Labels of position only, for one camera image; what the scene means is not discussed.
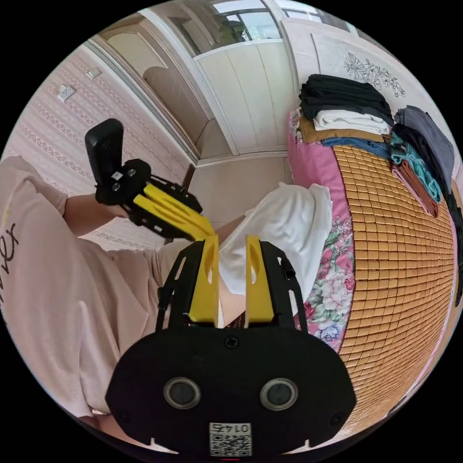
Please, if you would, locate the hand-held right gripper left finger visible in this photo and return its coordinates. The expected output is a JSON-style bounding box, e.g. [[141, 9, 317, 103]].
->
[[188, 234, 220, 323]]

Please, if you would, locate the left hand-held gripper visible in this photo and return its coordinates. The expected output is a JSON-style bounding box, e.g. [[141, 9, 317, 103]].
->
[[95, 158, 216, 246]]

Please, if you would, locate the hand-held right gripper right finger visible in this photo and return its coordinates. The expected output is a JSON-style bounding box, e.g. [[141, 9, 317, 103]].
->
[[245, 235, 275, 324]]

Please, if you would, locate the white short sleeve shirt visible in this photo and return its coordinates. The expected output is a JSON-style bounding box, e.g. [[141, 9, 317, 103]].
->
[[218, 182, 334, 301]]

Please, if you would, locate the person's left forearm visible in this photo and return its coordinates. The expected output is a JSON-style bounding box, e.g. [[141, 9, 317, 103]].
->
[[63, 192, 117, 238]]

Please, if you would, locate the person's left hand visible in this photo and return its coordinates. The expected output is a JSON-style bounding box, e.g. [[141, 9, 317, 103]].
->
[[108, 203, 134, 220]]

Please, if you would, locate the beige wooden door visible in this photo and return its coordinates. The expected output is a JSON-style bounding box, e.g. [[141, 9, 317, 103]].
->
[[96, 16, 222, 164]]

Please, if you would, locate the person's body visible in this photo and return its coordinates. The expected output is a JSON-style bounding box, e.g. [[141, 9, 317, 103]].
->
[[0, 155, 254, 433]]

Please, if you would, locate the bed with woven mat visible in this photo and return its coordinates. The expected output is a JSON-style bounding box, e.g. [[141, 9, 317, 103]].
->
[[282, 18, 463, 428]]

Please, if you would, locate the pile of clothes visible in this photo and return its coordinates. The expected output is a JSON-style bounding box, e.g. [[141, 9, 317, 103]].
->
[[298, 73, 395, 150], [390, 105, 463, 308]]

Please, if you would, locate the window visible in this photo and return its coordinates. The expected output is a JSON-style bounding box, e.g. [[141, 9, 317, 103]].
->
[[168, 0, 326, 57]]

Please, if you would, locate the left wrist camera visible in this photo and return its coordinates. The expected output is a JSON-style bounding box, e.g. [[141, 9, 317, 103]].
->
[[84, 118, 126, 189]]

